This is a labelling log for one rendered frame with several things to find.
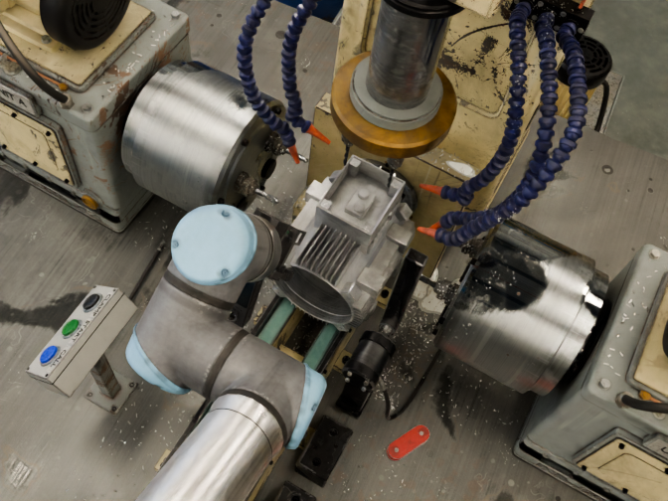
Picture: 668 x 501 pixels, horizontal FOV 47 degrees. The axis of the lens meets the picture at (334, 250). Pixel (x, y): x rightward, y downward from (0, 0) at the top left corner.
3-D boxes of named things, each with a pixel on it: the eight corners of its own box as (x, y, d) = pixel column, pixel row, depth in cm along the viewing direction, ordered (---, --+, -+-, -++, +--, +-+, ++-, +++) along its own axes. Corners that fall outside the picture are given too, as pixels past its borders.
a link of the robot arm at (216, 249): (149, 264, 85) (191, 185, 84) (189, 266, 97) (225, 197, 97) (221, 305, 83) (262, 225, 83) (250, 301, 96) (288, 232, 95)
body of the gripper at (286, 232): (309, 233, 112) (291, 228, 100) (282, 284, 112) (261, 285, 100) (264, 209, 113) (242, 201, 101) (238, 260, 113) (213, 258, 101)
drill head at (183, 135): (149, 87, 156) (132, -6, 135) (302, 167, 151) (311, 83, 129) (72, 173, 145) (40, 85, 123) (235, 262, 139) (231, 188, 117)
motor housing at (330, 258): (318, 212, 145) (327, 153, 129) (406, 258, 142) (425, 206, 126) (262, 291, 136) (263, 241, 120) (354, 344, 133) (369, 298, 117)
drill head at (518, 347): (436, 237, 146) (469, 162, 124) (636, 340, 139) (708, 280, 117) (378, 341, 134) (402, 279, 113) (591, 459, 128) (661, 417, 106)
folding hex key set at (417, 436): (420, 423, 140) (422, 420, 138) (431, 438, 139) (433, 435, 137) (383, 449, 137) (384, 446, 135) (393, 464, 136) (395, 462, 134)
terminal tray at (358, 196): (346, 177, 131) (351, 152, 125) (400, 206, 130) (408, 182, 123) (310, 228, 126) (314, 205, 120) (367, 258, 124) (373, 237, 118)
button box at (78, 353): (115, 303, 124) (93, 282, 121) (139, 307, 119) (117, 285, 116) (47, 390, 116) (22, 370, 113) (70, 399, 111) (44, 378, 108)
